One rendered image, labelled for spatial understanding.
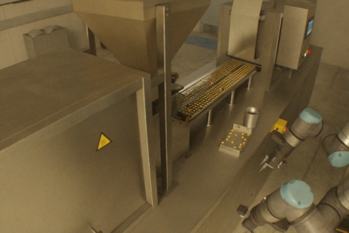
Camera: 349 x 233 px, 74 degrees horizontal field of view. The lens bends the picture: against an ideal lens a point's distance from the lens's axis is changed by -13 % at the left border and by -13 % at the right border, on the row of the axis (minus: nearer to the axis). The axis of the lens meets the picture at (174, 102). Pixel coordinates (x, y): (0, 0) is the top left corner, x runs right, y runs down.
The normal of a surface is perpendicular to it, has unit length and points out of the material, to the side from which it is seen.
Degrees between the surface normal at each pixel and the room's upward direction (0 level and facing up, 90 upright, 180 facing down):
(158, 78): 90
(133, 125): 90
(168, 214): 0
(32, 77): 0
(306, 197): 19
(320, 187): 0
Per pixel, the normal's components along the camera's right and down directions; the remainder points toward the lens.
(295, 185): 0.22, -0.65
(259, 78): -0.61, 0.39
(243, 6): -0.58, 0.10
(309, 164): 0.00, -0.86
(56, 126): 0.79, 0.31
